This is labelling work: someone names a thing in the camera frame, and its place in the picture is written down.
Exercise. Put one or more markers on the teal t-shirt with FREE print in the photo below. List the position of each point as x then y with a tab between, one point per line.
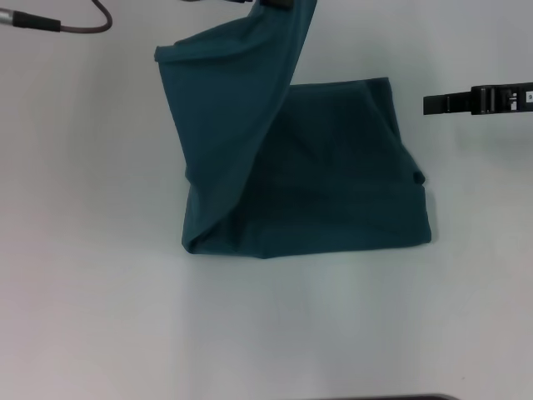
291	166

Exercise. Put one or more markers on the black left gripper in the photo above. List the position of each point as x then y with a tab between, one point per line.
241	1

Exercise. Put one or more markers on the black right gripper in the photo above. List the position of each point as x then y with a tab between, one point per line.
501	100

